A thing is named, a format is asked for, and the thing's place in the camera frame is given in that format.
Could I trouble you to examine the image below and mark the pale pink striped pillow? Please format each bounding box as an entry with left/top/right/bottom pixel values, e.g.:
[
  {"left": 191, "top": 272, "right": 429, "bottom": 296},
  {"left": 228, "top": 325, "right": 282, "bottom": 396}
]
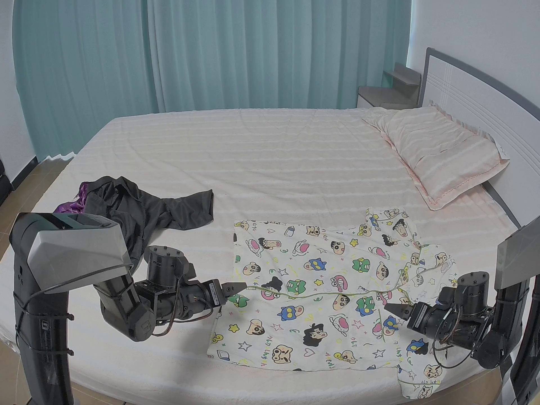
[{"left": 362, "top": 105, "right": 510, "bottom": 211}]

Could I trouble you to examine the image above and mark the purple garment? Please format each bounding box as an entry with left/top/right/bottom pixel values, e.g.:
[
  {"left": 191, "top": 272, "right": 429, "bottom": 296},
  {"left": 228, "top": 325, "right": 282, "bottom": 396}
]
[{"left": 57, "top": 184, "right": 91, "bottom": 215}]

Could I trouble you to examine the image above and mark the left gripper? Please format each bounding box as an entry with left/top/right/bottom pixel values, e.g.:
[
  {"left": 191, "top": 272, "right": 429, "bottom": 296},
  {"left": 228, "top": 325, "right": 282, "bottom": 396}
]
[{"left": 184, "top": 280, "right": 248, "bottom": 319}]

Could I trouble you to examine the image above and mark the white printed pyjama top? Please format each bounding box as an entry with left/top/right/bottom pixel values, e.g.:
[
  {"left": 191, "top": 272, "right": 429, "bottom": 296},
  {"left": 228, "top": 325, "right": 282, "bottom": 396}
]
[{"left": 207, "top": 208, "right": 458, "bottom": 400}]

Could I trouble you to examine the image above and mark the black chair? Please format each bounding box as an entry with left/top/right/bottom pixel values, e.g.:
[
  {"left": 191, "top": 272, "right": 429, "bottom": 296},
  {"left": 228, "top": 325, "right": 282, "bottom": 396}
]
[{"left": 0, "top": 159, "right": 11, "bottom": 203}]

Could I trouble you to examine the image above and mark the grey bedside table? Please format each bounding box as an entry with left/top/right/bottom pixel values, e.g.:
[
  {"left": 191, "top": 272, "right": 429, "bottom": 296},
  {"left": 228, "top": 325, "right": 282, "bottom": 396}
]
[{"left": 358, "top": 62, "right": 422, "bottom": 109}]

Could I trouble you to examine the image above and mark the blue-green curtain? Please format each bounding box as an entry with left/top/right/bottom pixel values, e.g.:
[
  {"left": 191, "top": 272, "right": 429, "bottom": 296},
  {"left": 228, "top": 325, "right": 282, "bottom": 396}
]
[
  {"left": 145, "top": 0, "right": 412, "bottom": 113},
  {"left": 13, "top": 0, "right": 161, "bottom": 163}
]

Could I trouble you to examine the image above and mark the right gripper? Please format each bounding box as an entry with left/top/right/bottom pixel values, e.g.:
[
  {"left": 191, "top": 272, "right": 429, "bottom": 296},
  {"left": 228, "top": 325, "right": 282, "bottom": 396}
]
[{"left": 383, "top": 302, "right": 449, "bottom": 335}]

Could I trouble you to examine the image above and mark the bed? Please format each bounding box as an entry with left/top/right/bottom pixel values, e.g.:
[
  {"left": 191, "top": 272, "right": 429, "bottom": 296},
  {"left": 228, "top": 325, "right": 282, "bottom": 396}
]
[{"left": 0, "top": 48, "right": 540, "bottom": 402}]

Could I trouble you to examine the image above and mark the black garment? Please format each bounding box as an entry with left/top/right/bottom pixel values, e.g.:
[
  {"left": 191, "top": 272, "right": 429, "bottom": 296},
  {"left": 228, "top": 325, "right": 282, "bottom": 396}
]
[{"left": 84, "top": 176, "right": 214, "bottom": 269}]

